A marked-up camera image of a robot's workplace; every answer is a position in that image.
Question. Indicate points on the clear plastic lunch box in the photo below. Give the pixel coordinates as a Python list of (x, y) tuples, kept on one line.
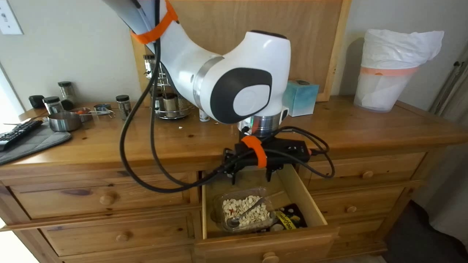
[(243, 213)]

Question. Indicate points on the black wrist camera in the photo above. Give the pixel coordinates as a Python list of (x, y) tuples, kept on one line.
[(293, 148)]

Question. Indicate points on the black lid spice jar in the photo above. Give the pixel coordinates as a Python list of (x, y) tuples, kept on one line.
[(150, 64), (170, 105)]

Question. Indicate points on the bin with white bag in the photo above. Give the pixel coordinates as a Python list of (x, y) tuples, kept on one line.
[(390, 74)]

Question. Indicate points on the open wooden drawer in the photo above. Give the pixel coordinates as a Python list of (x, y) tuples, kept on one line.
[(264, 243)]

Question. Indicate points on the dark capped glass jar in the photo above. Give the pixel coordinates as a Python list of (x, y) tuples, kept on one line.
[(36, 102)]

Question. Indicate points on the black Smartfood popcorn bag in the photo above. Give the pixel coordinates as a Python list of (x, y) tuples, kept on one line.
[(292, 217)]

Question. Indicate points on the wide glass jar black lid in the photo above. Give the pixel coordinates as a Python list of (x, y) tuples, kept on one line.
[(67, 93)]

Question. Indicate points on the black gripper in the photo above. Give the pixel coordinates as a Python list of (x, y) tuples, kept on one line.
[(246, 162)]

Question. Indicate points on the small cup with candies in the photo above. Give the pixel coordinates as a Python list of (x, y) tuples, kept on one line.
[(103, 110)]

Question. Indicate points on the medium steel measuring cup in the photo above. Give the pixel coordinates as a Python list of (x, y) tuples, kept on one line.
[(84, 115)]

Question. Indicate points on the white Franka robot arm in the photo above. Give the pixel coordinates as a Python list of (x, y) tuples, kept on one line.
[(220, 74)]

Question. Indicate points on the wooden dresser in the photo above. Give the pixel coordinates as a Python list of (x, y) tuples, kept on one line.
[(147, 141)]

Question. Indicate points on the white light switch plate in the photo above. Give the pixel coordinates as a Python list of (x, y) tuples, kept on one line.
[(9, 17)]

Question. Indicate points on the grey quilted pot holder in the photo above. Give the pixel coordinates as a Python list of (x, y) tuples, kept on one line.
[(34, 146)]

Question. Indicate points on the black remote control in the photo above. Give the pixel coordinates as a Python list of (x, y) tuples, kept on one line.
[(17, 132)]

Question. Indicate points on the teal tissue box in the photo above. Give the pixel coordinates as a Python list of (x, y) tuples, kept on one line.
[(302, 97)]

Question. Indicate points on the wooden backboard panel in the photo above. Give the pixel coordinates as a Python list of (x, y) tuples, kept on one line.
[(302, 39)]

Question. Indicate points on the closed wooden drawer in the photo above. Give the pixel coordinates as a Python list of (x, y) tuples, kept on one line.
[(74, 195), (371, 203), (381, 169), (97, 236)]

